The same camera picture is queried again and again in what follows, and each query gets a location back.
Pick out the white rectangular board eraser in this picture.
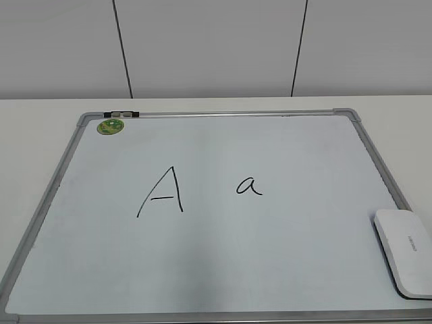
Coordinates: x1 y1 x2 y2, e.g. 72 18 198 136
373 209 431 300

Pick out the round green magnet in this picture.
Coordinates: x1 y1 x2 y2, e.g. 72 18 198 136
97 119 125 136

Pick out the white board with grey frame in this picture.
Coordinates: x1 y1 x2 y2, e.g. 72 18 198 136
1 109 431 323

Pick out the black and silver frame clip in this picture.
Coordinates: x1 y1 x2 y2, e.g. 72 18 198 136
103 111 140 119

